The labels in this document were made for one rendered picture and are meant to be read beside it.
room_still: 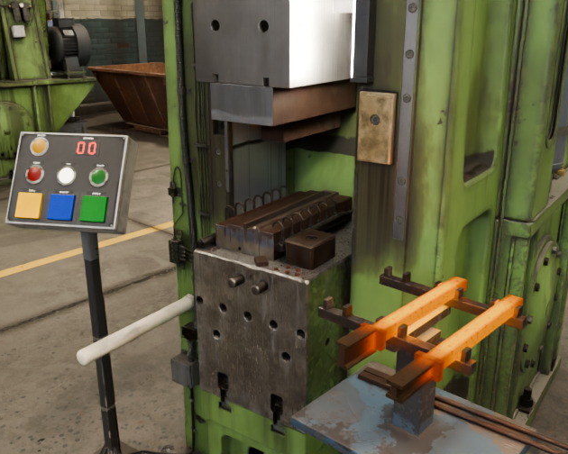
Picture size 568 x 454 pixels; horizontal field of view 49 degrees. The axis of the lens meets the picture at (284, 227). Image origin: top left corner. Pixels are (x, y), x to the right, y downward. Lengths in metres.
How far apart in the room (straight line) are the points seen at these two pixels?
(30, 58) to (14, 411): 4.27
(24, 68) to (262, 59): 5.08
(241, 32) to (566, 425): 1.98
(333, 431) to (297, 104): 0.81
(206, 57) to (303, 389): 0.89
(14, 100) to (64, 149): 4.51
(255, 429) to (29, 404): 1.27
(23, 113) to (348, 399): 5.39
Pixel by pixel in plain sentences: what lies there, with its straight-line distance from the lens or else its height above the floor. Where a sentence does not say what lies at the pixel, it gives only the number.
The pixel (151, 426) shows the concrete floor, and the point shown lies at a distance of 2.61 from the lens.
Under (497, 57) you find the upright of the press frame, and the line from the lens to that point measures 1.83.
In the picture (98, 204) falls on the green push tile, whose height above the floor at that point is 1.02.
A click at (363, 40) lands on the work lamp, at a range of 1.51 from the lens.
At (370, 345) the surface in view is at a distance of 1.09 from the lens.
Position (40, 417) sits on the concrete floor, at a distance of 2.79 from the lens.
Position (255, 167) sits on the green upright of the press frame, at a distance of 1.95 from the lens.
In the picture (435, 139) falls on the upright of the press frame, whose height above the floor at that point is 1.26.
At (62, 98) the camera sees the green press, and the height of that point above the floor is 0.72.
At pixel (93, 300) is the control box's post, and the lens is 2.10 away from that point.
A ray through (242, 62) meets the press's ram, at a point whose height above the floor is 1.42.
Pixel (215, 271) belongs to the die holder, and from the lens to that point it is 1.71.
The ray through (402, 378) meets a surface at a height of 1.02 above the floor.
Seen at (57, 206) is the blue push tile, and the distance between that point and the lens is 1.89.
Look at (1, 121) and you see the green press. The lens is 6.37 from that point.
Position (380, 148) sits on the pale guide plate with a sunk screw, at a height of 1.22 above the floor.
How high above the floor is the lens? 1.53
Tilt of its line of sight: 19 degrees down
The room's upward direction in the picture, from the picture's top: straight up
